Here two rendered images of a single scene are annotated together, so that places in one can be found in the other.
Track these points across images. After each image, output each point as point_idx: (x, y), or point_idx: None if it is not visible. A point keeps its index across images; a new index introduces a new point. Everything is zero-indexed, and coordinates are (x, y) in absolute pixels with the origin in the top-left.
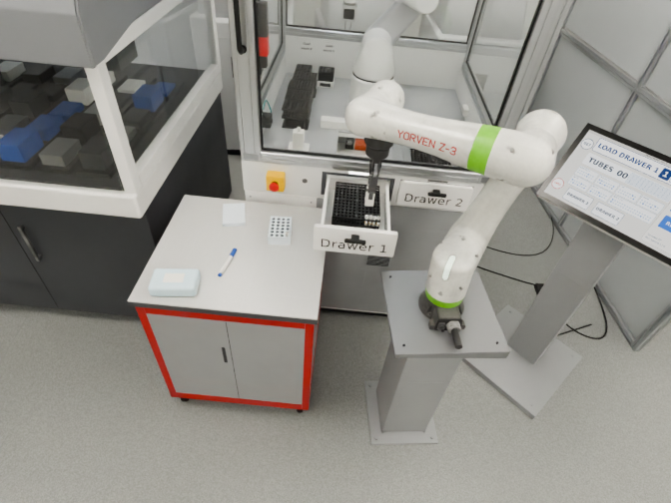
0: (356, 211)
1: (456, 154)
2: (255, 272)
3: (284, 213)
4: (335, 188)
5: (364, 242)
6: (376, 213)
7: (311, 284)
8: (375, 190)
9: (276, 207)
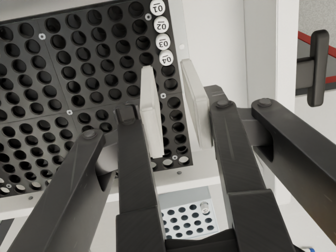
0: (135, 99)
1: None
2: (296, 210)
3: (109, 222)
4: (34, 188)
5: (328, 35)
6: (112, 19)
7: (320, 113)
8: (295, 115)
9: (97, 239)
